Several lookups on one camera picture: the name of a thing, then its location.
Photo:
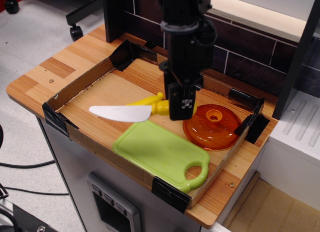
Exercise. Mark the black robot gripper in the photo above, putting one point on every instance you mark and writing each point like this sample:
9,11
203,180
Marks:
190,44

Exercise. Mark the yellow handled white toy knife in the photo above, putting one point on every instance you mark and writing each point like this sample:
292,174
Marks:
131,113

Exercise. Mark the green plastic cutting board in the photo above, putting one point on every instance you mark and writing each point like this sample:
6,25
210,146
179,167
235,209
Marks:
162,153

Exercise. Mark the cardboard fence with black tape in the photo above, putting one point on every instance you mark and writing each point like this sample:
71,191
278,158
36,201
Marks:
68,112

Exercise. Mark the yellow toy banana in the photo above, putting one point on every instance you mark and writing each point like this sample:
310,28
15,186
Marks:
149,100

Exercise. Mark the orange transparent pot lid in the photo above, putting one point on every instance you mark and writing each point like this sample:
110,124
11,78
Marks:
213,127

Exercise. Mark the grey toy oven cabinet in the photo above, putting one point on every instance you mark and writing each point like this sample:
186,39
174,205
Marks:
103,196

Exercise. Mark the white toy sink drainboard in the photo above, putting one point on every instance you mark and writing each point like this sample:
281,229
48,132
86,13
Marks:
291,160

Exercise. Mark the black chair base with casters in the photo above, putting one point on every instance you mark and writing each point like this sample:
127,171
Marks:
12,7

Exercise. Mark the black equipment lower left corner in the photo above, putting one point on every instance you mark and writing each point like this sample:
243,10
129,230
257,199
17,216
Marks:
14,218

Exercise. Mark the black vertical post right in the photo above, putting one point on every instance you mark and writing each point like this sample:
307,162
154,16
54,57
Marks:
297,69

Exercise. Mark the black vertical post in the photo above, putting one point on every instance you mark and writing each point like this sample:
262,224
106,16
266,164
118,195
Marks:
115,17
297,69

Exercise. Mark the black vertical post left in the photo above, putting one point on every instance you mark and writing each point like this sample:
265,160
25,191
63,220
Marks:
115,17

